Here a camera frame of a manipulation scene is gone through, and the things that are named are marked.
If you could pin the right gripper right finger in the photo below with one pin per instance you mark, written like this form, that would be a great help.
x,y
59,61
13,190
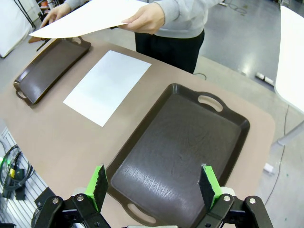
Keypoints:
x,y
210,187

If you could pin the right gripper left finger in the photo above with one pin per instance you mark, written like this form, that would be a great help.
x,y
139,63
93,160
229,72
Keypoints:
x,y
97,185

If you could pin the white A4 paper sheet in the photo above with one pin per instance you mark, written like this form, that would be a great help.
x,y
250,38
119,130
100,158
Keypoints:
x,y
90,16
107,88

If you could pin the right forearm grey sleeve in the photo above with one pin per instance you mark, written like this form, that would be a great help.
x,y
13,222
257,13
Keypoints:
x,y
71,2

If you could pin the left forearm grey sleeve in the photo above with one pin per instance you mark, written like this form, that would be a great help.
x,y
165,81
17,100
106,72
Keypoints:
x,y
171,9

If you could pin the person left hand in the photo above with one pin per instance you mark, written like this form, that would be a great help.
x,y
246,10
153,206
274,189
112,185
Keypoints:
x,y
145,20

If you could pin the person right hand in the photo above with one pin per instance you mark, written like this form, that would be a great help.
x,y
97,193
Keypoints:
x,y
57,13

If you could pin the white power adapter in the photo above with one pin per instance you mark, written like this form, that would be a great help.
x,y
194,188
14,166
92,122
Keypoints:
x,y
268,168

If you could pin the black adapter box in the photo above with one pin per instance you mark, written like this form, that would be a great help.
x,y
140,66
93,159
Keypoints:
x,y
20,174

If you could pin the grey slatted mounting plate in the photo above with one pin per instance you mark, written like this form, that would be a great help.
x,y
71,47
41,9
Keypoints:
x,y
14,211

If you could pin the white power strip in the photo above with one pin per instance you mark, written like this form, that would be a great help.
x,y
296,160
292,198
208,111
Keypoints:
x,y
263,77

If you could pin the white rounded table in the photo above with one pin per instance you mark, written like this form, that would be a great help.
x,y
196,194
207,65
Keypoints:
x,y
292,59

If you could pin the brown wooden block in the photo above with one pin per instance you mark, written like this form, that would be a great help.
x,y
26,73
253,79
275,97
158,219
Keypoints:
x,y
34,40

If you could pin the person in grey hoodie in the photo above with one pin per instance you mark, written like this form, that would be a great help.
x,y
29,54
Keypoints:
x,y
180,23

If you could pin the white desk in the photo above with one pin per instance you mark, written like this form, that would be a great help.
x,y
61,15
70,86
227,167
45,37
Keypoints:
x,y
12,28

